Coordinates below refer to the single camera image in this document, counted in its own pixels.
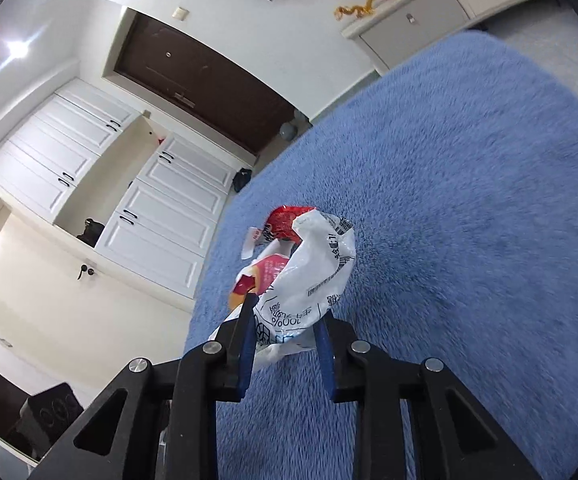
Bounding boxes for white wall cabinets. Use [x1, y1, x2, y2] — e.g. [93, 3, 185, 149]
[0, 77, 142, 224]

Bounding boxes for white grey television console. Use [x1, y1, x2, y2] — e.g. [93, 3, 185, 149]
[340, 0, 555, 74]

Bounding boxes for red foil wrapper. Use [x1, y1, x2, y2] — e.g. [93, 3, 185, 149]
[264, 205, 318, 244]

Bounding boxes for blue fluffy rug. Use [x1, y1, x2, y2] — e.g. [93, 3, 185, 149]
[184, 30, 578, 480]

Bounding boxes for black box with circles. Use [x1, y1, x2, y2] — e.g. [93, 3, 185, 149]
[19, 382, 85, 461]

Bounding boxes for black shoes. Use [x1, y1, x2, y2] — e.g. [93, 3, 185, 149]
[231, 167, 254, 194]

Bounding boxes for small white red wrapper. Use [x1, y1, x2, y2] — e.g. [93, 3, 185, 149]
[241, 226, 265, 261]

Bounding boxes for dark brown entrance door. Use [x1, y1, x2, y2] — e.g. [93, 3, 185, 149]
[114, 10, 300, 157]

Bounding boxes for cream interior door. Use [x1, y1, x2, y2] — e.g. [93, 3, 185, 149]
[0, 195, 205, 392]

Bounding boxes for pink orange wrapper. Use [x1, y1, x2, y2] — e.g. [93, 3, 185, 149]
[229, 252, 293, 311]

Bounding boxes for black bag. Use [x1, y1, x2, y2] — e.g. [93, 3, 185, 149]
[76, 217, 106, 249]

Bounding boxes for gold dragon ornament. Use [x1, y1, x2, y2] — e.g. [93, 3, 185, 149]
[334, 2, 378, 22]

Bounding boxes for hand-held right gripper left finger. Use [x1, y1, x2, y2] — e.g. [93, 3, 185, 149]
[29, 292, 261, 480]

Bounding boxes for white base cabinets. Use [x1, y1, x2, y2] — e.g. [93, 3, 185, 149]
[94, 132, 240, 302]

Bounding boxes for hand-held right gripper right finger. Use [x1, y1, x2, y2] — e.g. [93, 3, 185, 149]
[314, 312, 545, 480]

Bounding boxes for white printed plastic bag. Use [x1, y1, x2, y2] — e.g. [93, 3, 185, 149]
[208, 209, 358, 368]

